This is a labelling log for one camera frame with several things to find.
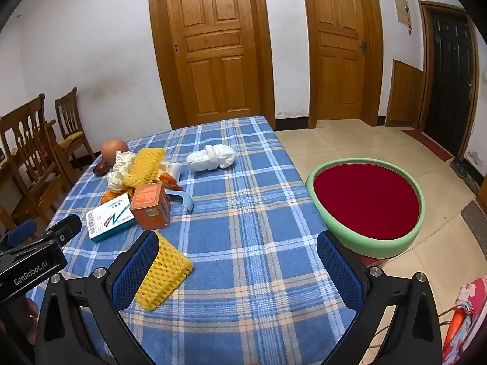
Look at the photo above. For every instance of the blue plastic strip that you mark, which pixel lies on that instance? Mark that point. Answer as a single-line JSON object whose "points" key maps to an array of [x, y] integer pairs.
{"points": [[187, 201]]}

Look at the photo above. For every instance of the white green medicine box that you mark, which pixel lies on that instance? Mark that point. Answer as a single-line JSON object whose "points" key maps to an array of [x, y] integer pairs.
{"points": [[108, 218]]}

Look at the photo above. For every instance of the person's left hand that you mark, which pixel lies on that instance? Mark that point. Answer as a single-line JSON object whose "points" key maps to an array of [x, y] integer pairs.
{"points": [[32, 310]]}

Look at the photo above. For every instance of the white tissue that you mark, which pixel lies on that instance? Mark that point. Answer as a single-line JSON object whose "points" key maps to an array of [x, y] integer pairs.
{"points": [[120, 169]]}

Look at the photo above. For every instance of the orange snack wrapper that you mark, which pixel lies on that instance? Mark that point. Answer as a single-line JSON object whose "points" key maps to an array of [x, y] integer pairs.
{"points": [[169, 181]]}

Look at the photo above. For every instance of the apple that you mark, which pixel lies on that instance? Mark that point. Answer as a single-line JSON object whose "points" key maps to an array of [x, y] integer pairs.
{"points": [[112, 150]]}

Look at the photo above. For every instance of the yellow foam fruit net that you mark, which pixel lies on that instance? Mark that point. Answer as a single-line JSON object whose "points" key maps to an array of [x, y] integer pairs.
{"points": [[144, 165], [167, 270]]}

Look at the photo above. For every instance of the red bin with green rim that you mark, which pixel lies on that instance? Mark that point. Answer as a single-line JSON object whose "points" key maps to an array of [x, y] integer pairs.
{"points": [[365, 197]]}

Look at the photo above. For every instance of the red jujube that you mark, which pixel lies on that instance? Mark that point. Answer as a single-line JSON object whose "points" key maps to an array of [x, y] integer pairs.
{"points": [[100, 168]]}

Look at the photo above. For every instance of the orange peel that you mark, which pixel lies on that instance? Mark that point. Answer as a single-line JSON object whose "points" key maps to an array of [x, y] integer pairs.
{"points": [[108, 197]]}

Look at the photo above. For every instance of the orange cardboard box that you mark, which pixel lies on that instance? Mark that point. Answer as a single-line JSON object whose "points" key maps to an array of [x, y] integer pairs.
{"points": [[150, 205]]}

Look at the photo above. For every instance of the white plastic wrapper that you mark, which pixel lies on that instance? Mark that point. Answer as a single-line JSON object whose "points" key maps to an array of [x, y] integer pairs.
{"points": [[174, 168]]}

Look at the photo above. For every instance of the grey floor mat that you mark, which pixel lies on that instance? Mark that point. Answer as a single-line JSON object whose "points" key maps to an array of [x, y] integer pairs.
{"points": [[475, 220]]}

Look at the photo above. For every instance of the red doormat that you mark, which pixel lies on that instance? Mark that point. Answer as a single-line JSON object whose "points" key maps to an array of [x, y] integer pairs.
{"points": [[428, 142]]}

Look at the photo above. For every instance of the dark shoes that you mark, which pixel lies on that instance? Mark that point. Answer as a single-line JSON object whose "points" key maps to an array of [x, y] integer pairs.
{"points": [[462, 167]]}

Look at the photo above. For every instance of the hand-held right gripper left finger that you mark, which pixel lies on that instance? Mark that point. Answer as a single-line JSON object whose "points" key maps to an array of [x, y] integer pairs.
{"points": [[139, 270]]}

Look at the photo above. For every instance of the small wooden cabinet door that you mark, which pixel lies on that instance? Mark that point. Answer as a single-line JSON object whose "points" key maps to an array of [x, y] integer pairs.
{"points": [[405, 95]]}

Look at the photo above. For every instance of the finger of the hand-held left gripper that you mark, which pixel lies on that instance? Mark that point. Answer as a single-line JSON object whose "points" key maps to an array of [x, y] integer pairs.
{"points": [[66, 228], [19, 232]]}

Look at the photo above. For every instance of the dark metal door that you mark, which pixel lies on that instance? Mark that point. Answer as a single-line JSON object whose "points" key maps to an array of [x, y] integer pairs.
{"points": [[449, 83]]}

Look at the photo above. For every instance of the colourful printed cloth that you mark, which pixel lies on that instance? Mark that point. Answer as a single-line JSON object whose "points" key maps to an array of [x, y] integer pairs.
{"points": [[466, 311]]}

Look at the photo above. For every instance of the white paper wad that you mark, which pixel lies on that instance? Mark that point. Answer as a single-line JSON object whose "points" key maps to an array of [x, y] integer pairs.
{"points": [[211, 157]]}

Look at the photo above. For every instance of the blue plaid tablecloth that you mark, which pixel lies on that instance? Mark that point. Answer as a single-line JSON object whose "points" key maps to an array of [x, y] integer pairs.
{"points": [[247, 235]]}

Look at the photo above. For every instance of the beige wall panel box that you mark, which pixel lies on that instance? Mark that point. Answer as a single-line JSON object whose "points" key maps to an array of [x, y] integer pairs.
{"points": [[401, 9]]}

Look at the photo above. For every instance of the wooden chair with cushion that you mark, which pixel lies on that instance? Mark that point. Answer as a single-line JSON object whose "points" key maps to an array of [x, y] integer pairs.
{"points": [[68, 110]]}

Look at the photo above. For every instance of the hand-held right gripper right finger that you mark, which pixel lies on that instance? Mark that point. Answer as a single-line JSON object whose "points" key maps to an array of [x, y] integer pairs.
{"points": [[338, 273]]}

